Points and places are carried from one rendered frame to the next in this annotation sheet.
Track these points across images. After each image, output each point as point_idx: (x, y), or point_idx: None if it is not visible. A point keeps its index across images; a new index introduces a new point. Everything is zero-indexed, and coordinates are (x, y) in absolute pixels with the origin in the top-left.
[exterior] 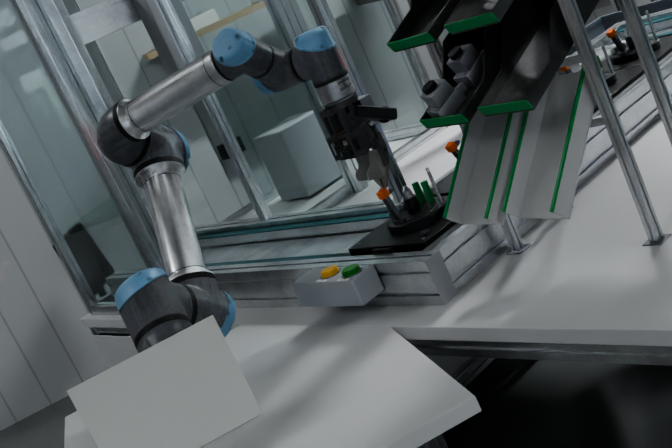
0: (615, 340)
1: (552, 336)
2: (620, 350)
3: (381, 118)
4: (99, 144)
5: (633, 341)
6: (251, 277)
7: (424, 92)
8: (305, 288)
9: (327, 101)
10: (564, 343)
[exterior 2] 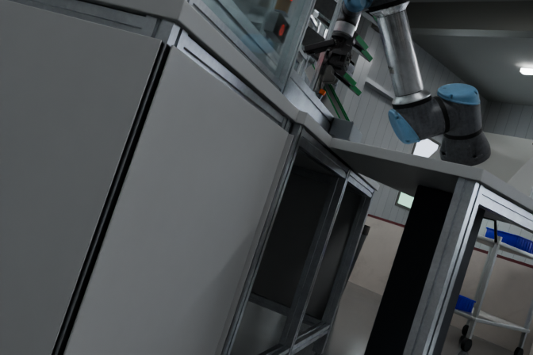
0: (374, 185)
1: (371, 181)
2: (370, 190)
3: (319, 52)
4: None
5: (375, 186)
6: (316, 102)
7: (354, 64)
8: (354, 128)
9: (352, 36)
10: (370, 185)
